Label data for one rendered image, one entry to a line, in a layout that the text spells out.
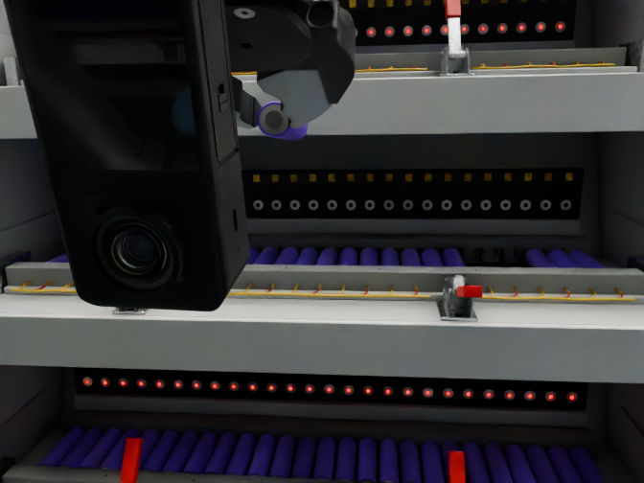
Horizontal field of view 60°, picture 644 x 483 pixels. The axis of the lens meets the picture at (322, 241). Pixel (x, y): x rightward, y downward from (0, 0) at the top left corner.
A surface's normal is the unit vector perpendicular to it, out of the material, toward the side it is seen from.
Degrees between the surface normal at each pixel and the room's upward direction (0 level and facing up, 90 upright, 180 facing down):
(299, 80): 179
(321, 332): 111
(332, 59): 179
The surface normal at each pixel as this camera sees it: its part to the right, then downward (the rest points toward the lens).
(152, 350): -0.10, 0.26
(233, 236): 0.99, 0.03
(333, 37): -0.03, 1.00
